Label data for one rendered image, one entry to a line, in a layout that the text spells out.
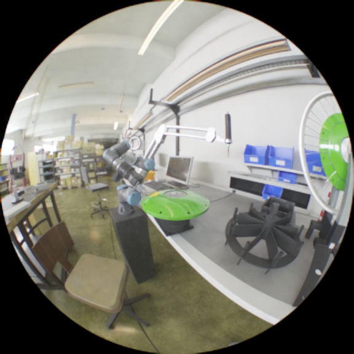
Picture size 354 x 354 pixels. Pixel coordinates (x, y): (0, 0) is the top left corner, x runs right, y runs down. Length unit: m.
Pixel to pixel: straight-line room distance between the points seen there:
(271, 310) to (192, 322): 0.93
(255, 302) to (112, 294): 0.63
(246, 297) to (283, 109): 1.27
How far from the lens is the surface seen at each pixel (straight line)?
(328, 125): 0.63
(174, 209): 0.42
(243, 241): 0.57
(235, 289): 0.41
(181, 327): 1.27
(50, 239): 0.87
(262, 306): 0.42
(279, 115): 1.24
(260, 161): 0.99
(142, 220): 0.88
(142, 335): 1.29
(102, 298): 0.75
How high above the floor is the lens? 1.27
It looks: 11 degrees down
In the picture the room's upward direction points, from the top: 1 degrees clockwise
